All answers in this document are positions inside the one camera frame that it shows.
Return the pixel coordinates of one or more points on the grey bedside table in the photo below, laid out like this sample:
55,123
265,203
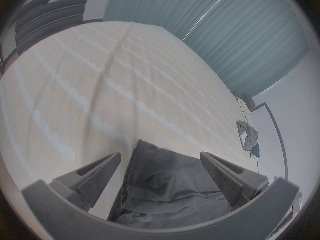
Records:
249,101

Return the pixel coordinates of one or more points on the black dressing table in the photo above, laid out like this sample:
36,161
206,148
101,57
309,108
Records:
37,0

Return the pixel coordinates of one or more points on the bed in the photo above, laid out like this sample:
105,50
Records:
125,84

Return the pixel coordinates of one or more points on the blue-green curtain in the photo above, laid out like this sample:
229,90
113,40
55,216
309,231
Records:
250,46
162,6

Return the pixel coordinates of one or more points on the pile of clothes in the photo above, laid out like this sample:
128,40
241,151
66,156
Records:
250,136

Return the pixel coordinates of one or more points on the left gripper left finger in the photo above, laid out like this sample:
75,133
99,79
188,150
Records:
100,174

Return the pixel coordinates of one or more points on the white printed pillow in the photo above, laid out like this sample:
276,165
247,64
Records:
243,109

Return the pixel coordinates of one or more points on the black T-shirt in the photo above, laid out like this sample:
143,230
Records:
170,184

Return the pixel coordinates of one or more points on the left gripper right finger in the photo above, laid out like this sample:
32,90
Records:
222,176

